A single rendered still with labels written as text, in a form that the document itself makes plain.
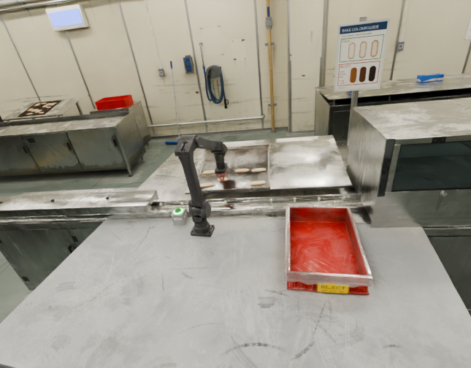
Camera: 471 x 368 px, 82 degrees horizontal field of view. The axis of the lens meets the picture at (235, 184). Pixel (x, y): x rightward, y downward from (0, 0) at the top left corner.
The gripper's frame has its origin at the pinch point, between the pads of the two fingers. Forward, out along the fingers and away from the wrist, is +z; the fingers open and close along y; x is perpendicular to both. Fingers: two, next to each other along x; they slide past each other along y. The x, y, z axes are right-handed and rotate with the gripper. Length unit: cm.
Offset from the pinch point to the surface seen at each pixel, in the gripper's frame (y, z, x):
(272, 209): -26.2, 2.2, -35.2
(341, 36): 79, -67, -77
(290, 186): -5.1, 1.7, -44.6
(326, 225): -35, 4, -64
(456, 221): -31, 1, -124
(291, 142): 46, -2, -45
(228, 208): -26.7, 2.7, -8.9
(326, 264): -62, 2, -61
